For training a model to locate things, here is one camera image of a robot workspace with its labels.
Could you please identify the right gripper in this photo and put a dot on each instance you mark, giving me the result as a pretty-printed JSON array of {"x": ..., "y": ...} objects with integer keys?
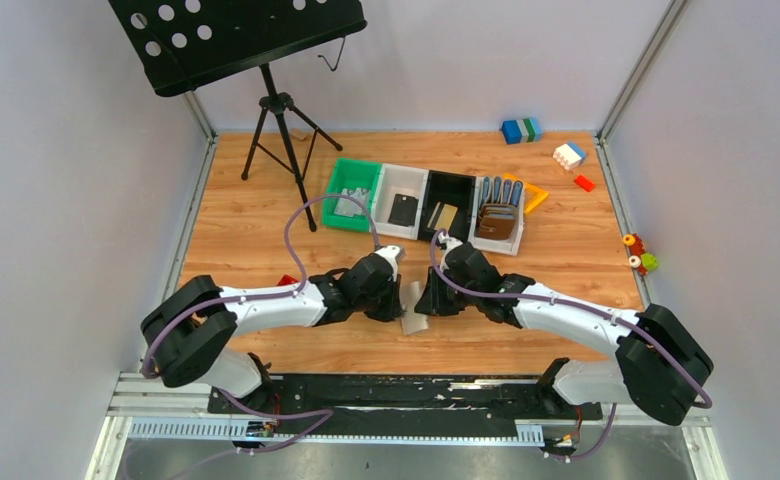
[{"x": 431, "y": 296}]

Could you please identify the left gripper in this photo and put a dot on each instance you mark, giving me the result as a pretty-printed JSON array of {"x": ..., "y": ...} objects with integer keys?
[{"x": 394, "y": 299}]

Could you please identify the beige card holder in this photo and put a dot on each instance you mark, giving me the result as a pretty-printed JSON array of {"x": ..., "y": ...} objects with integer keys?
[{"x": 412, "y": 322}]

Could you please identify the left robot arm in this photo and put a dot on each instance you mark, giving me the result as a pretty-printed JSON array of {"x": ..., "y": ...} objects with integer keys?
[{"x": 187, "y": 335}]

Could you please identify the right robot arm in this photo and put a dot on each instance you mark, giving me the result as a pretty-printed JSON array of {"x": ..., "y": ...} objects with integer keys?
[{"x": 652, "y": 361}]

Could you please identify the red object under arm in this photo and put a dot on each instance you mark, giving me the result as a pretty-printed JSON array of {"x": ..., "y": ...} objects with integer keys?
[{"x": 287, "y": 280}]

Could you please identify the gold card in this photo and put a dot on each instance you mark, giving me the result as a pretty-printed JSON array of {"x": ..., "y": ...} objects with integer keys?
[{"x": 442, "y": 216}]

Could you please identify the black card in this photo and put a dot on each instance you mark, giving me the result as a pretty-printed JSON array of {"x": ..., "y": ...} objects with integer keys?
[{"x": 403, "y": 210}]

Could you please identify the brown card holder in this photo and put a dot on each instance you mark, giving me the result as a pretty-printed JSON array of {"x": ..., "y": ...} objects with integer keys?
[{"x": 496, "y": 221}]

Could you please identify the grey cards in green bin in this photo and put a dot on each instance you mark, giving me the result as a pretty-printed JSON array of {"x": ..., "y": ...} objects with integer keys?
[{"x": 352, "y": 202}]

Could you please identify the blue card holders row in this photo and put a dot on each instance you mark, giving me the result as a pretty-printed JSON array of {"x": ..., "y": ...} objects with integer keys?
[{"x": 500, "y": 190}]

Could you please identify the black plastic bin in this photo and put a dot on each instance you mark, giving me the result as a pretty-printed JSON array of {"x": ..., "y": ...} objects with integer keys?
[{"x": 451, "y": 189}]

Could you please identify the white bin with holders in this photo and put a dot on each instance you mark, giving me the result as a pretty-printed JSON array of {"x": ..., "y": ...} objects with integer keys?
[{"x": 505, "y": 247}]

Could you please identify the white plastic bin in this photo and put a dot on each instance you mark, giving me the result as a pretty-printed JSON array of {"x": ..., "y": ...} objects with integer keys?
[{"x": 395, "y": 179}]

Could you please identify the green plastic bin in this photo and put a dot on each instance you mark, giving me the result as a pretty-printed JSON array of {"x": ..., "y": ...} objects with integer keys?
[{"x": 355, "y": 178}]

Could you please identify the blue green toy block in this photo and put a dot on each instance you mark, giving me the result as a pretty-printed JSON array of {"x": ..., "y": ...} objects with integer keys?
[{"x": 523, "y": 130}]

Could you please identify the red toy brick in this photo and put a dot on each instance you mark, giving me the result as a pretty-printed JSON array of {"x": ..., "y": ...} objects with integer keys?
[{"x": 584, "y": 183}]

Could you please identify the white blue toy block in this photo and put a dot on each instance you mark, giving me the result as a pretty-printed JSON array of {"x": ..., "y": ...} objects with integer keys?
[{"x": 569, "y": 156}]

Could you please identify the colourful toy vehicle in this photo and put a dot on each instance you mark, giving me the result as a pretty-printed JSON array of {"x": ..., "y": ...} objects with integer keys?
[{"x": 639, "y": 258}]

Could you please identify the black music stand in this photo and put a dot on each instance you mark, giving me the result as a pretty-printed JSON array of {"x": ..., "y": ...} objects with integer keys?
[{"x": 184, "y": 45}]

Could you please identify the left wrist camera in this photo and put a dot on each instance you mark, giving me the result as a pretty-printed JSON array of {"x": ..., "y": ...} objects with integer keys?
[{"x": 393, "y": 254}]

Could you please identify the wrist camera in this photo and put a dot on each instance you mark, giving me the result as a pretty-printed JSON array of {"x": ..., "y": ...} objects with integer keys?
[
  {"x": 393, "y": 254},
  {"x": 442, "y": 244}
]

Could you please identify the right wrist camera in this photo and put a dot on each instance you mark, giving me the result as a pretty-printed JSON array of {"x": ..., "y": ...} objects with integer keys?
[{"x": 442, "y": 244}]

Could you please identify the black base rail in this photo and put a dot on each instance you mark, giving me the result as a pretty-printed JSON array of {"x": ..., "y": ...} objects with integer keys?
[{"x": 430, "y": 409}]

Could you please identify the orange toy frame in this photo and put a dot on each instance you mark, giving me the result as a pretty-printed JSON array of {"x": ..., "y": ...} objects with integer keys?
[{"x": 534, "y": 195}]

